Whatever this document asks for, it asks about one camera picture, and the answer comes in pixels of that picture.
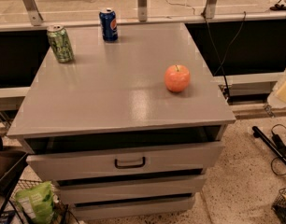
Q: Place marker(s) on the red orange apple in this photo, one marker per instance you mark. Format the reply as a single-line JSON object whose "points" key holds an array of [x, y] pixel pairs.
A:
{"points": [[177, 78]]}

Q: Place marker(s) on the blue pepsi can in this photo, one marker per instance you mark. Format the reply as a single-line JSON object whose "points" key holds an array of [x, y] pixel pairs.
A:
{"points": [[108, 23]]}

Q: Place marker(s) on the green soda can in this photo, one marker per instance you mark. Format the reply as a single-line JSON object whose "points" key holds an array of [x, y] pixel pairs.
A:
{"points": [[60, 43]]}

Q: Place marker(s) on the grey drawer cabinet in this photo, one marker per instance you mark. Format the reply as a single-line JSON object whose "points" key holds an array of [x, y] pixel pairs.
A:
{"points": [[113, 96]]}

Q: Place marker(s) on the top grey drawer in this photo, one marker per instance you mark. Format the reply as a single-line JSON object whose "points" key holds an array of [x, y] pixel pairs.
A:
{"points": [[100, 163]]}

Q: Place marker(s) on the grey drawer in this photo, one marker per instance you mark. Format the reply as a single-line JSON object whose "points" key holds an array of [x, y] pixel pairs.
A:
{"points": [[100, 163], [157, 206], [131, 189]]}

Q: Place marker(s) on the bottom grey drawer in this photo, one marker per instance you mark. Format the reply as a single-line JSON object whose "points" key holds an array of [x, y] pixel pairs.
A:
{"points": [[157, 206]]}

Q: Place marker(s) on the black rod on floor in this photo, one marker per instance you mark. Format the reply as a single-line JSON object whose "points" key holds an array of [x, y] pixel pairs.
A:
{"points": [[257, 133]]}

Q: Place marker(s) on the middle grey drawer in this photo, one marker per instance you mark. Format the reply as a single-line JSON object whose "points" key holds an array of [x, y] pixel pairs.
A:
{"points": [[131, 189]]}

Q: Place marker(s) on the green snack bag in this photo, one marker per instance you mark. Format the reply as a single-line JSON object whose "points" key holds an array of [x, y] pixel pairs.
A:
{"points": [[37, 203]]}

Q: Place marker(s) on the dark bin at left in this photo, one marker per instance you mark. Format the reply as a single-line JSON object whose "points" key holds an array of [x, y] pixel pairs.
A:
{"points": [[12, 163]]}

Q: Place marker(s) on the black sandals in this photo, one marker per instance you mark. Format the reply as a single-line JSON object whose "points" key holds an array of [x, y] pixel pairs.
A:
{"points": [[279, 6]]}

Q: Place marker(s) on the black drawer handle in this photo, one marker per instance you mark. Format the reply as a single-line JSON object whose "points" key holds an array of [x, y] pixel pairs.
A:
{"points": [[130, 164]]}

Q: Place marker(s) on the middle metal bracket post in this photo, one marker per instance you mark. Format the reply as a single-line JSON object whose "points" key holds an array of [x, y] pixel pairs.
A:
{"points": [[142, 10]]}

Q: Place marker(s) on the metal bracket post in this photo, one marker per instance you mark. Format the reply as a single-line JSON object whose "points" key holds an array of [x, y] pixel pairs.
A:
{"points": [[142, 10], [33, 12], [209, 10]]}

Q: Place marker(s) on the right metal bracket post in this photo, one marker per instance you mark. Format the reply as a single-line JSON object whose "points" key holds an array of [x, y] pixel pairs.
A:
{"points": [[209, 10]]}

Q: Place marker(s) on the black wire basket left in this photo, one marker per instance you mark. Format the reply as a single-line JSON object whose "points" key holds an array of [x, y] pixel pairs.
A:
{"points": [[14, 214]]}

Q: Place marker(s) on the black wire basket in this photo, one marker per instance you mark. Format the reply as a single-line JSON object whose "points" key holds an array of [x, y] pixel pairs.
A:
{"points": [[279, 206], [14, 214]]}

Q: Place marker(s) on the left metal bracket post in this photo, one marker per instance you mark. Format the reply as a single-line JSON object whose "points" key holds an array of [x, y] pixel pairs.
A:
{"points": [[33, 12]]}

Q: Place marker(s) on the black wire basket right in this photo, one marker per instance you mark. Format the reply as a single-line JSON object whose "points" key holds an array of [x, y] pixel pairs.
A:
{"points": [[279, 206]]}

